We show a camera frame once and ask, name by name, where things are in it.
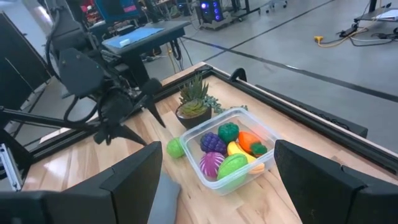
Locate grey cloth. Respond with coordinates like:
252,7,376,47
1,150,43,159
147,172,182,224

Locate potted succulent plant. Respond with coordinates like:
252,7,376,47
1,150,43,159
175,73,249,130

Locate blue desk mat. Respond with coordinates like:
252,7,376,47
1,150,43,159
107,26,165,49

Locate lit computer tower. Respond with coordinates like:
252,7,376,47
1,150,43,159
198,0,225,23

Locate grey background table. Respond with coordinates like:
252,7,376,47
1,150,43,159
353,2,398,23

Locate oval green toy vegetable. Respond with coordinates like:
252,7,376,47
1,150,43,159
216,152,249,182

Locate black aluminium table frame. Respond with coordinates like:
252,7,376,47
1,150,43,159
0,63,398,175

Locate purple toy onion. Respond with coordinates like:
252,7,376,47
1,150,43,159
199,151,226,179

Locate computer monitor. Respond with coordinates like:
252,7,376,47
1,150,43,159
94,0,141,22

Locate yellow toy banana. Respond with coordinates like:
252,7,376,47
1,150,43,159
226,141,266,175

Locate green toy lime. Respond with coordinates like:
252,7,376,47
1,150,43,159
165,137,187,159

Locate clear plastic tupperware container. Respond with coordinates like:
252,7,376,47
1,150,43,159
179,107,282,196

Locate grey desk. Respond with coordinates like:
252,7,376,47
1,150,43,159
101,19,192,90

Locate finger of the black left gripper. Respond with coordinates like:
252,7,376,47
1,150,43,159
141,77,167,129
93,123,147,147

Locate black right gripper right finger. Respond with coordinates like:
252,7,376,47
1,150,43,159
274,139,398,224

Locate orange toy carrot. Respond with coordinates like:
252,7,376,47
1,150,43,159
238,131,269,157

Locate yellow floor cable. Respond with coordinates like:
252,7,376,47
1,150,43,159
313,26,371,49

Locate purple toy grapes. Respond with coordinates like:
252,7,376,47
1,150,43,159
200,131,228,156

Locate dark green toy broccoli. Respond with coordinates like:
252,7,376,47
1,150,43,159
217,122,241,145

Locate black curved frame handle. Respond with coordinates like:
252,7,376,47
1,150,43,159
229,67,248,83

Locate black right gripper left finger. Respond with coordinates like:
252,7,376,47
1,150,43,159
0,141,164,224

